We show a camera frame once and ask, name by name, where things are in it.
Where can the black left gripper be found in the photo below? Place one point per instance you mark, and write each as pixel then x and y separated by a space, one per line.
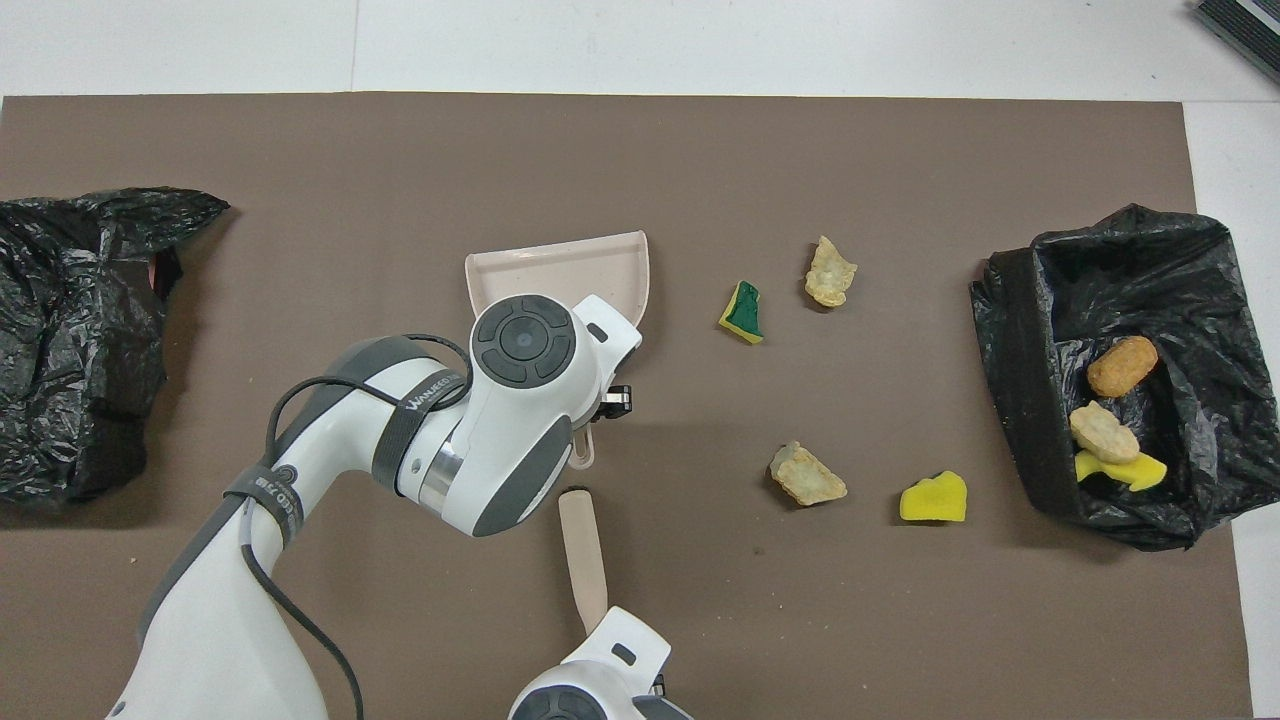
pixel 615 400

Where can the beige plastic dustpan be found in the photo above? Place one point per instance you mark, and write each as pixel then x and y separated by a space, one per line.
pixel 560 275

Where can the green and yellow sponge piece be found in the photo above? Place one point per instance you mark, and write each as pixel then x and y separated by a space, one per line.
pixel 744 318

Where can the pale foam chunk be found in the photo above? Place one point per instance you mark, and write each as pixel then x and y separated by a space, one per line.
pixel 1103 432
pixel 830 275
pixel 810 480

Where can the brown foam nugget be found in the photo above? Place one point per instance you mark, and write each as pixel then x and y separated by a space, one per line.
pixel 1122 367

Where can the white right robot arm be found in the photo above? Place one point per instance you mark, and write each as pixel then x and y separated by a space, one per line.
pixel 610 650

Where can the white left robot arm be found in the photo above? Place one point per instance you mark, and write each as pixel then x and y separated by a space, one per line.
pixel 520 340

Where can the black trash bag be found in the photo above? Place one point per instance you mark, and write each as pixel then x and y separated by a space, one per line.
pixel 60 260
pixel 1020 400

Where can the pink bin under bag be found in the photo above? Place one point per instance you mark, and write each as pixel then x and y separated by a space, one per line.
pixel 152 272

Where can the brown table mat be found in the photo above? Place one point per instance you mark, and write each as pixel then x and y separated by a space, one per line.
pixel 300 200

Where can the dark grey ribbed object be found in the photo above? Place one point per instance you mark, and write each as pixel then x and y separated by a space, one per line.
pixel 1250 25

